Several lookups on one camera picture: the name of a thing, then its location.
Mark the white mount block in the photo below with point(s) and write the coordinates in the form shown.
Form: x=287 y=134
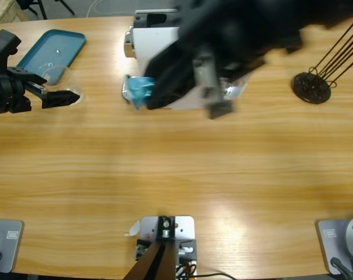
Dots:
x=185 y=226

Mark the black tripod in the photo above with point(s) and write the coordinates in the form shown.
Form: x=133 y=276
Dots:
x=42 y=7

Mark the teal plastic tray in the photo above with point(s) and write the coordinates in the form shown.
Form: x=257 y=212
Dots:
x=53 y=49

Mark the arm grey base plate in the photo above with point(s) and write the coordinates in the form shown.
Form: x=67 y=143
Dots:
x=10 y=245
x=339 y=239

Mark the dark camera post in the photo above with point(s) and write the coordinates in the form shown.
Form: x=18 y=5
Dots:
x=155 y=262

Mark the light wooden crate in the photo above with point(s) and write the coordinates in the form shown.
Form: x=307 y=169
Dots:
x=1 y=11

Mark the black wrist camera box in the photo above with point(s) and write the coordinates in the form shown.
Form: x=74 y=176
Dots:
x=4 y=43

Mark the black capsule holder with rods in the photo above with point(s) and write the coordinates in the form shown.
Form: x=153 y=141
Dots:
x=310 y=87

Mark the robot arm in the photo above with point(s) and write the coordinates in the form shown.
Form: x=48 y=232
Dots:
x=281 y=23

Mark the white capsule coffee machine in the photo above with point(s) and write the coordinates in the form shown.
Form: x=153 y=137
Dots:
x=157 y=41

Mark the metal drip tray grille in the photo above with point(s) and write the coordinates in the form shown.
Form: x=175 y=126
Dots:
x=123 y=92

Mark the blue coffee capsule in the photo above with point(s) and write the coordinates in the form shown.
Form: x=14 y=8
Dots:
x=139 y=90

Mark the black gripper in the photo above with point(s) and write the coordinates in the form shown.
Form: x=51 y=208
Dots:
x=228 y=43
x=7 y=94

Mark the clear glass cup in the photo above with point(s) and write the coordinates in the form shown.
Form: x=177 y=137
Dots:
x=64 y=78

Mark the white tape scrap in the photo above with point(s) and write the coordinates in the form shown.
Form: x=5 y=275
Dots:
x=134 y=229

